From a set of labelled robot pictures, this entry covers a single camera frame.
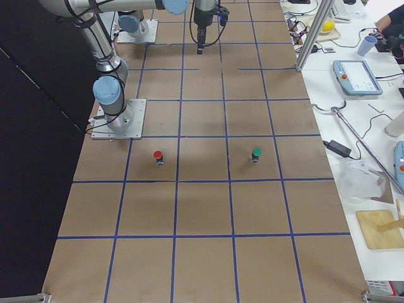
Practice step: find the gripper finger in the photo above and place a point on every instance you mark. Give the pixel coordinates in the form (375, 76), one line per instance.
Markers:
(200, 49)

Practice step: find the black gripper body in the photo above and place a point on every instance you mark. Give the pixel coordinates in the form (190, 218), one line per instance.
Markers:
(201, 19)

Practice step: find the teach pendant tablet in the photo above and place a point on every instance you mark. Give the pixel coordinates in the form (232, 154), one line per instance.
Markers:
(356, 78)

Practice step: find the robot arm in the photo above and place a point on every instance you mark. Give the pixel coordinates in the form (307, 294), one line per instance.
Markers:
(133, 22)
(108, 90)

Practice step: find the red push button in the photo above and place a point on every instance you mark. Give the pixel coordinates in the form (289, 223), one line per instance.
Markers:
(158, 156)

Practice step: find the aluminium frame post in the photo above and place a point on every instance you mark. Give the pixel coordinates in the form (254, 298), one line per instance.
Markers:
(317, 24)

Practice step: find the yellow lemon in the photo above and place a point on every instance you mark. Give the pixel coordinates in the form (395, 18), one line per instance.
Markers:
(328, 27)

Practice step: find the blue plastic cup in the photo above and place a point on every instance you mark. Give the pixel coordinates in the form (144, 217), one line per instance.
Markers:
(366, 45)

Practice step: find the wooden cutting board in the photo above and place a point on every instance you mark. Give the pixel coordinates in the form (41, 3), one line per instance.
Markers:
(380, 229)

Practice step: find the green push button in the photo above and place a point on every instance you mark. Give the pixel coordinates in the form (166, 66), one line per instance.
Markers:
(255, 155)

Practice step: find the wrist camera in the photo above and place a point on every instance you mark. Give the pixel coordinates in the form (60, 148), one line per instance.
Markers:
(223, 14)

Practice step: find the clear plastic bag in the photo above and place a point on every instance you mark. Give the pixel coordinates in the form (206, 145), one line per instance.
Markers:
(356, 181)

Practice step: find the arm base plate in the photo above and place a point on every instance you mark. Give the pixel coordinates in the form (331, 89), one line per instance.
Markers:
(149, 38)
(127, 125)

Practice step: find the black power adapter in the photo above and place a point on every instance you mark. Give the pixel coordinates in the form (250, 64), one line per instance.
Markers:
(339, 149)

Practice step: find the metal rod with handle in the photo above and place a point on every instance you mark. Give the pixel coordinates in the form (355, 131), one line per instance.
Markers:
(338, 112)

